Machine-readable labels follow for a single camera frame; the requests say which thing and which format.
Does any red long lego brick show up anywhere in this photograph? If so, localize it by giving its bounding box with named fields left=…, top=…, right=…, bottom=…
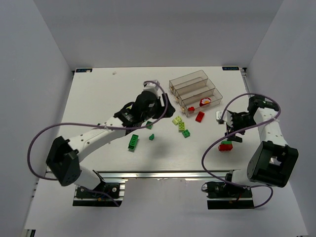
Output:
left=218, top=144, right=233, bottom=152

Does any long dark green lego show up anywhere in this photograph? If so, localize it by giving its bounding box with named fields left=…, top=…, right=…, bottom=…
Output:
left=128, top=134, right=139, bottom=152

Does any red rounded flower lego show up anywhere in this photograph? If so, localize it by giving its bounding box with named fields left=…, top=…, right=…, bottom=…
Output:
left=199, top=97, right=211, bottom=107

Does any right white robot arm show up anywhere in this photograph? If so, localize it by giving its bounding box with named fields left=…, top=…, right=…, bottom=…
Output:
left=217, top=95, right=299, bottom=188

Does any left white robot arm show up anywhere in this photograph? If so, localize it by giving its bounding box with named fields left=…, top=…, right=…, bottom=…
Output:
left=46, top=91, right=175, bottom=190

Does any pale yellow-green lego right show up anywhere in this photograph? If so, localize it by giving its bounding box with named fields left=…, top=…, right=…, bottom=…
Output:
left=172, top=116, right=182, bottom=125

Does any light green lego upturned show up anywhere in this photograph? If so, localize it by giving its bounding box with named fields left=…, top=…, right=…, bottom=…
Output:
left=178, top=121, right=185, bottom=132

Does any near clear plastic container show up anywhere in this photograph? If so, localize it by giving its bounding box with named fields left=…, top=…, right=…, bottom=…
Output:
left=180, top=88, right=223, bottom=117

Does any clear plastic container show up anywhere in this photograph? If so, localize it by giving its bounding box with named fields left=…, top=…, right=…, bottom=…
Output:
left=169, top=70, right=208, bottom=95
left=180, top=88, right=223, bottom=117
left=174, top=77, right=216, bottom=105

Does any green square lego centre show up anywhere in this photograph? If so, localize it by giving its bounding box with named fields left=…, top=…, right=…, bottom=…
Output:
left=146, top=121, right=153, bottom=129

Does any green square lego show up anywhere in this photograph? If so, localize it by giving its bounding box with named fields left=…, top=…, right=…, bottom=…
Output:
left=146, top=121, right=153, bottom=129
left=182, top=129, right=191, bottom=138

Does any middle clear plastic container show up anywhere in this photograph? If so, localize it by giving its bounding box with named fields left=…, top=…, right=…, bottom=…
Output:
left=174, top=77, right=216, bottom=105

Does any green square lego right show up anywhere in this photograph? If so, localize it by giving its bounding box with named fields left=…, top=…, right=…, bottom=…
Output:
left=182, top=129, right=191, bottom=138

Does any far clear plastic container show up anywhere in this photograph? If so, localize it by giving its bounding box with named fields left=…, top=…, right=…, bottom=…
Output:
left=169, top=70, right=208, bottom=95

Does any small green sloped lego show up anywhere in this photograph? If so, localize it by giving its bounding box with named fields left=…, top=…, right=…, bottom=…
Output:
left=149, top=134, right=155, bottom=141

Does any right blue table label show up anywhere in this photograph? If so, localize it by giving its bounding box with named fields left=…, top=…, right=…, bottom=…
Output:
left=222, top=66, right=239, bottom=71

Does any blue table label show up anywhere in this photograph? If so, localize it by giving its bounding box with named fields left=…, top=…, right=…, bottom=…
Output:
left=75, top=68, right=92, bottom=73
left=222, top=66, right=239, bottom=71

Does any left blue table label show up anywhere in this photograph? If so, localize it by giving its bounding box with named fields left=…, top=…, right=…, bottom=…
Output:
left=75, top=68, right=92, bottom=73

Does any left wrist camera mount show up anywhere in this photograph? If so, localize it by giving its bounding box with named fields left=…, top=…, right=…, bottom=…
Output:
left=143, top=80, right=160, bottom=94

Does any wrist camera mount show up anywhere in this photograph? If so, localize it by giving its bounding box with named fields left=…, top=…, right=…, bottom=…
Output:
left=143, top=80, right=160, bottom=94
left=215, top=111, right=224, bottom=124

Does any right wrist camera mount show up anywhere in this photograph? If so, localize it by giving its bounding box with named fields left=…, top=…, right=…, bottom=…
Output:
left=215, top=111, right=224, bottom=124

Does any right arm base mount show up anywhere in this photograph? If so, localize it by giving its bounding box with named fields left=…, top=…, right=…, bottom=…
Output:
left=201, top=177, right=254, bottom=210

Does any aluminium table rail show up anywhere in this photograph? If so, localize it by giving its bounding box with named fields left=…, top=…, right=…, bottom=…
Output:
left=44, top=170, right=237, bottom=180

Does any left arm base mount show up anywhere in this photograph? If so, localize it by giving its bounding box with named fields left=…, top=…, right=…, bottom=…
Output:
left=73, top=167, right=123, bottom=207

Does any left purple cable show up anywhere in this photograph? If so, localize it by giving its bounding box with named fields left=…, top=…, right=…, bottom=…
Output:
left=27, top=80, right=170, bottom=207

